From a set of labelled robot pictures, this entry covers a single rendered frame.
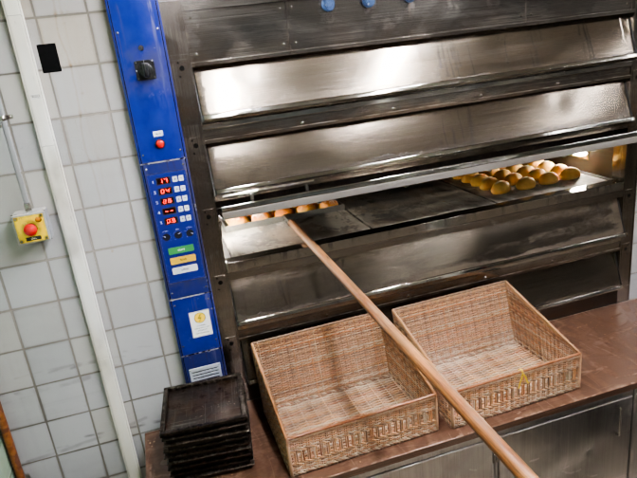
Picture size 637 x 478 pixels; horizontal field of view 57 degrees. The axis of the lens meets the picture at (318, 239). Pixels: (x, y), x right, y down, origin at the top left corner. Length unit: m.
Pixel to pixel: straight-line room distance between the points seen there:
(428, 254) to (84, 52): 1.49
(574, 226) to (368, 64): 1.22
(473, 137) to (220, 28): 1.05
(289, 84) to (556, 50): 1.10
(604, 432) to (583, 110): 1.30
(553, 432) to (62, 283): 1.86
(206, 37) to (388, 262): 1.11
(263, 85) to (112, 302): 0.94
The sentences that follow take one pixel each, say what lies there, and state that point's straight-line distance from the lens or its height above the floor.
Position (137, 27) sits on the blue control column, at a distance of 2.05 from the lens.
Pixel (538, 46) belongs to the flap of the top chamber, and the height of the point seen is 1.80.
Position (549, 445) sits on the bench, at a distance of 2.48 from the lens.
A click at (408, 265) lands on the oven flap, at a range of 2.45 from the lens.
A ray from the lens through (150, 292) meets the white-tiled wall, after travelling 2.24.
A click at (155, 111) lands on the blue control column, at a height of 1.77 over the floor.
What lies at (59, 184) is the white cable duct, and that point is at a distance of 2.12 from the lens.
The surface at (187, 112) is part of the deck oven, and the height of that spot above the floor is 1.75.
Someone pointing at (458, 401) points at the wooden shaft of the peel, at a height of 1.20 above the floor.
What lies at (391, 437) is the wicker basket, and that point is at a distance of 2.15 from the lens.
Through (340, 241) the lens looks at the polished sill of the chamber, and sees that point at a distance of 2.31.
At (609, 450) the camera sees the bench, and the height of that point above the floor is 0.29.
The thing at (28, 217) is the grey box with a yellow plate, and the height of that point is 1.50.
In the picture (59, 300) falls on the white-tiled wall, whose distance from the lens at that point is 2.26.
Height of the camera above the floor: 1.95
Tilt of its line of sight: 19 degrees down
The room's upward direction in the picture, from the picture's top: 7 degrees counter-clockwise
